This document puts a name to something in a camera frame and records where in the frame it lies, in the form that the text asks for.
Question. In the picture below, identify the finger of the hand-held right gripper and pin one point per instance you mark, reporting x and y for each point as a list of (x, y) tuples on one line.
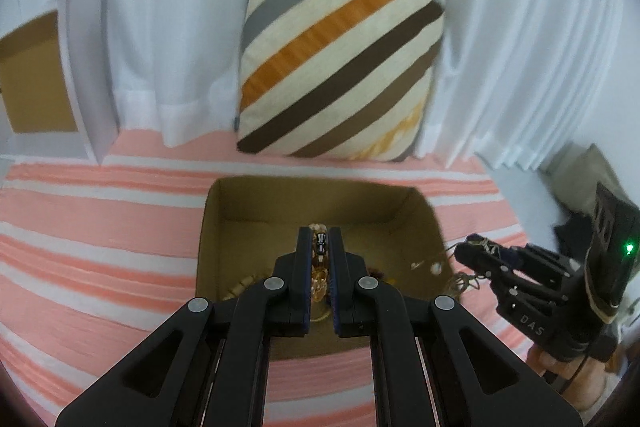
[(480, 262), (540, 259)]

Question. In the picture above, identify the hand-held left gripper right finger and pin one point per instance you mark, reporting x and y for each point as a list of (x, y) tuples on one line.
[(390, 322)]

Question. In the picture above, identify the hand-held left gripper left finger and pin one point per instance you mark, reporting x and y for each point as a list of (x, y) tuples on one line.
[(250, 322)]

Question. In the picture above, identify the printed cardboard box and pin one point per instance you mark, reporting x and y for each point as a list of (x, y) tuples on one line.
[(310, 202)]

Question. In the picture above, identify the person's right forearm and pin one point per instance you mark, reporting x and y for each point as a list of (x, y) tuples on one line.
[(595, 384)]

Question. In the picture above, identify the person's right hand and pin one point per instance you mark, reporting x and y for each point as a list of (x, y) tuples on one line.
[(550, 363)]

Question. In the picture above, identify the dark clothing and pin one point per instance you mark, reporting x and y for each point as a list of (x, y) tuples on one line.
[(572, 232)]

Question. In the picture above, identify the grey cushion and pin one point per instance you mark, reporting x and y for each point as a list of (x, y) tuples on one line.
[(585, 177)]

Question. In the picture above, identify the pink white striped blanket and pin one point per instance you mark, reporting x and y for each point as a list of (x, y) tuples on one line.
[(100, 227)]

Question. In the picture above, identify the striped pillow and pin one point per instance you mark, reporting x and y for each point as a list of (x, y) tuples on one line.
[(340, 57)]

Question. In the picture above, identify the white curtain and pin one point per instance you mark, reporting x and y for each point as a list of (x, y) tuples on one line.
[(165, 7)]

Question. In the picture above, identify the white cabinet with brown panel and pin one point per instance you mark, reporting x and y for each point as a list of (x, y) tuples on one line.
[(30, 77)]

